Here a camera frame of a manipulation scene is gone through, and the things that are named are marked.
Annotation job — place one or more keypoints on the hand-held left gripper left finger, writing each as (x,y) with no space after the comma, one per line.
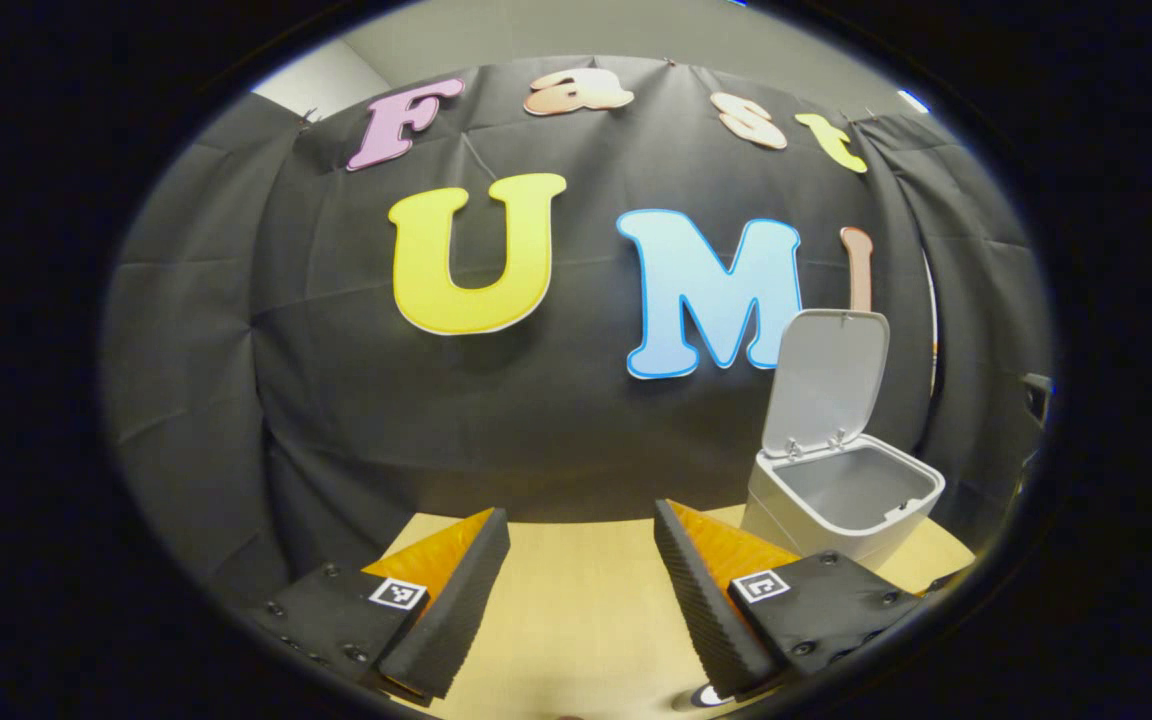
(456,605)

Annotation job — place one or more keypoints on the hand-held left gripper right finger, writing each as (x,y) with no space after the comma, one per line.
(696,605)

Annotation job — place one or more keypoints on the white desktop garbage bin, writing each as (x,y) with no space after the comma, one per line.
(816,380)

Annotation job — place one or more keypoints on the wooden desktop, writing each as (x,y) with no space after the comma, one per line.
(576,600)

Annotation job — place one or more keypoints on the black backdrop cloth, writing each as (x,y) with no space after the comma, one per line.
(556,430)

